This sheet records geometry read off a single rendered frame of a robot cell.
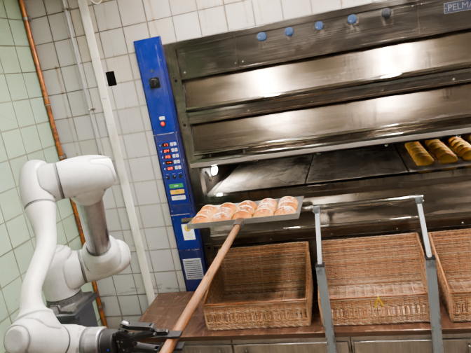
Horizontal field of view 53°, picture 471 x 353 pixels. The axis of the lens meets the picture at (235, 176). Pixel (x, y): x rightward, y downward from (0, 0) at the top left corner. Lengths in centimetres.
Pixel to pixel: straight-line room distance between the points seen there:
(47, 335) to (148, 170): 174
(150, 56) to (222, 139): 63
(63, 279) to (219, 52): 145
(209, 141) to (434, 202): 130
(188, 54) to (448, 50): 138
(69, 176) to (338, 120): 152
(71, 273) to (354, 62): 174
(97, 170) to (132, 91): 126
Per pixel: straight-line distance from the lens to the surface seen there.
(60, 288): 223
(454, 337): 252
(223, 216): 230
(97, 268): 218
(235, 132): 274
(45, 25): 317
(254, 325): 257
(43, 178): 172
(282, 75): 267
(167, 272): 316
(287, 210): 223
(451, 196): 281
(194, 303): 155
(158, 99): 282
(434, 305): 235
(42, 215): 167
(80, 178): 171
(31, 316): 140
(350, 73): 263
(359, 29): 265
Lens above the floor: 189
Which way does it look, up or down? 12 degrees down
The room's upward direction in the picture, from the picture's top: 10 degrees counter-clockwise
